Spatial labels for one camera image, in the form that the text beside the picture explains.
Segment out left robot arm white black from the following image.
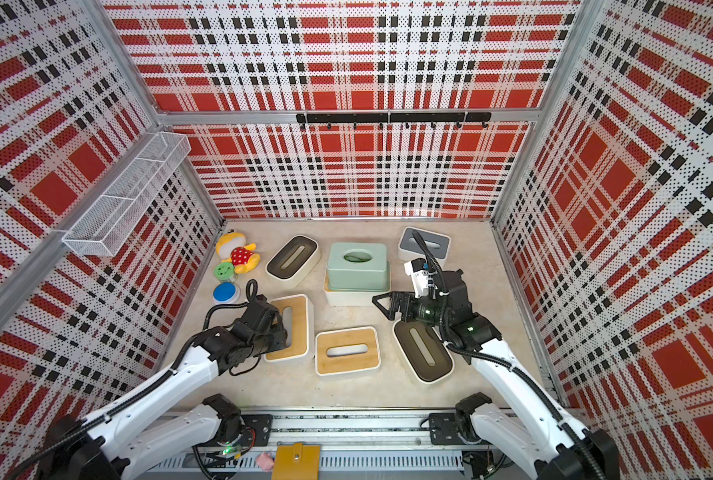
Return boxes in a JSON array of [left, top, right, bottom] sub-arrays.
[[8, 280, 288, 479]]

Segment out white wire mesh wall basket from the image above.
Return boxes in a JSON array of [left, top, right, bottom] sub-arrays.
[[62, 131, 190, 257]]

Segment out cream tissue box dark lid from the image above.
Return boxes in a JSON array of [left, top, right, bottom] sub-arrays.
[[266, 235, 322, 288]]

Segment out cream box dark lid front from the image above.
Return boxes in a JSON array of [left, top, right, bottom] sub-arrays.
[[393, 321, 454, 385]]

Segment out yellow block on rail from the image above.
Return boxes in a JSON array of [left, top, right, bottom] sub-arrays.
[[272, 443, 322, 480]]

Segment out pink small object on rail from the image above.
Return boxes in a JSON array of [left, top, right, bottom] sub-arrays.
[[256, 452, 274, 472]]

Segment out white tissue box grey lid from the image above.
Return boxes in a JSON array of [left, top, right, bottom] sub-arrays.
[[397, 226, 451, 267]]

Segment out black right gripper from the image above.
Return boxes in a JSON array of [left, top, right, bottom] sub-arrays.
[[372, 293, 449, 329]]

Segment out black wall hook rail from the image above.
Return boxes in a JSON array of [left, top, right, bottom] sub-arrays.
[[296, 111, 492, 128]]

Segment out large white box bamboo lid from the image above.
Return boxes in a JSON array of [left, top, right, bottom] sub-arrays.
[[324, 276, 391, 307]]

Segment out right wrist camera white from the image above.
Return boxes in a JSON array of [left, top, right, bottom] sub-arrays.
[[404, 258, 438, 298]]

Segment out yellow plush toy red dots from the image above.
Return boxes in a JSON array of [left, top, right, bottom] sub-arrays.
[[216, 230, 260, 274]]

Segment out blue lid white jar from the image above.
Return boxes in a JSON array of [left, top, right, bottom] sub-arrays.
[[212, 282, 242, 304]]

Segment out mint green tissue box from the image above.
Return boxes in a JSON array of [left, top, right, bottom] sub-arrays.
[[326, 242, 390, 292]]

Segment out green lid air freshener jar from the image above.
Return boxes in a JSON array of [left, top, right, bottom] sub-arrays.
[[212, 261, 236, 283]]

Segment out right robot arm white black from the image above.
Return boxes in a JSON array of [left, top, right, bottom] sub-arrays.
[[372, 270, 621, 479]]

